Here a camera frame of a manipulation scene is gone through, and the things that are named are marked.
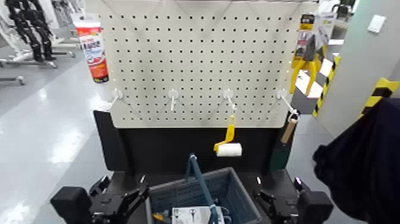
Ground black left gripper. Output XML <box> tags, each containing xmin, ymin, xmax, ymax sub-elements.
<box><xmin>89</xmin><ymin>175</ymin><xmax>151</xmax><ymax>224</ymax></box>

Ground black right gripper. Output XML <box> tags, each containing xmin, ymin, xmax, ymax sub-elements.
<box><xmin>253</xmin><ymin>176</ymin><xmax>310</xmax><ymax>224</ymax></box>

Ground white packaged item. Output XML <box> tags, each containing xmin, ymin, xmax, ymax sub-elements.
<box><xmin>170</xmin><ymin>205</ymin><xmax>226</xmax><ymax>224</ymax></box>

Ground dark navy fabric mass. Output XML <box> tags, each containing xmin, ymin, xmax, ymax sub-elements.
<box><xmin>312</xmin><ymin>98</ymin><xmax>400</xmax><ymax>224</ymax></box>

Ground white round pegboard hook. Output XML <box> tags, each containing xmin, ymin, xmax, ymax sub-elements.
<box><xmin>167</xmin><ymin>88</ymin><xmax>180</xmax><ymax>112</ymax></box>
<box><xmin>108</xmin><ymin>88</ymin><xmax>124</xmax><ymax>109</ymax></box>
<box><xmin>223</xmin><ymin>88</ymin><xmax>238</xmax><ymax>111</ymax></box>
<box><xmin>276</xmin><ymin>88</ymin><xmax>300</xmax><ymax>116</ymax></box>

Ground yellow black striped corner guard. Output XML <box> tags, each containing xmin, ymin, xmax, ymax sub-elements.
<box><xmin>312</xmin><ymin>54</ymin><xmax>342</xmax><ymax>119</ymax></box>
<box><xmin>358</xmin><ymin>77</ymin><xmax>400</xmax><ymax>119</ymax></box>

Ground red white sealant tube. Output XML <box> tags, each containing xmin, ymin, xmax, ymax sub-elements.
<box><xmin>74</xmin><ymin>20</ymin><xmax>110</xmax><ymax>84</ymax></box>

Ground white perforated pegboard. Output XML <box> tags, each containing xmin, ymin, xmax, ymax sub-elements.
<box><xmin>99</xmin><ymin>0</ymin><xmax>318</xmax><ymax>129</ymax></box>

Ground black humanoid robot on stand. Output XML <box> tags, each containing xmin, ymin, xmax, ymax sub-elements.
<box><xmin>4</xmin><ymin>0</ymin><xmax>58</xmax><ymax>62</ymax></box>

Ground green trowel with wooden handle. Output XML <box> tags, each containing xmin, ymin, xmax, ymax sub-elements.
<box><xmin>270</xmin><ymin>117</ymin><xmax>299</xmax><ymax>173</ymax></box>

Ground grey crate with blue handle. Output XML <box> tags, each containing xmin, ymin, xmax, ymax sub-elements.
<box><xmin>146</xmin><ymin>153</ymin><xmax>263</xmax><ymax>224</ymax></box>

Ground yellow handled white paint roller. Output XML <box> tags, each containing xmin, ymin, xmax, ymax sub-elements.
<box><xmin>213</xmin><ymin>114</ymin><xmax>243</xmax><ymax>158</ymax></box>

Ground yellow handled pliers on card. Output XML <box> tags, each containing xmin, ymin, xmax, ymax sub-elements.
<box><xmin>288</xmin><ymin>12</ymin><xmax>337</xmax><ymax>97</ymax></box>

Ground white metal stand frame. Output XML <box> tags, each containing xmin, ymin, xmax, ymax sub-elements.
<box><xmin>0</xmin><ymin>18</ymin><xmax>77</xmax><ymax>86</ymax></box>

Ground white wall plate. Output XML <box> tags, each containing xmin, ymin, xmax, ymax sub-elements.
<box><xmin>367</xmin><ymin>14</ymin><xmax>388</xmax><ymax>34</ymax></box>

